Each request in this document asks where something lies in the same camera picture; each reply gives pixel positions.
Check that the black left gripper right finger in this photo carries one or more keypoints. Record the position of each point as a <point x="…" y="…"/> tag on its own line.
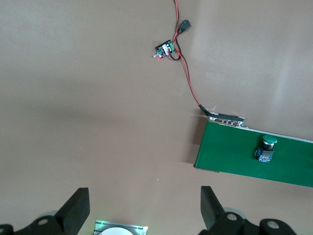
<point x="215" y="220"/>

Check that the green push button switch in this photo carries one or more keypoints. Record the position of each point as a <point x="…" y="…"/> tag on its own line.
<point x="265" y="153"/>

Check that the small motor controller board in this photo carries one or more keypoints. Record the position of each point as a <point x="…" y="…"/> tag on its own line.
<point x="165" y="49"/>

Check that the black inline plug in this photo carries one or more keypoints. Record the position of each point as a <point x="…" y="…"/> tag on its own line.
<point x="184" y="26"/>

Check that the green conveyor belt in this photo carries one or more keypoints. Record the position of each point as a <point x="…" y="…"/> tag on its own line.
<point x="232" y="151"/>

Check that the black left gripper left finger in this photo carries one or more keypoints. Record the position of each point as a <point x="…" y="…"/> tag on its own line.
<point x="73" y="215"/>

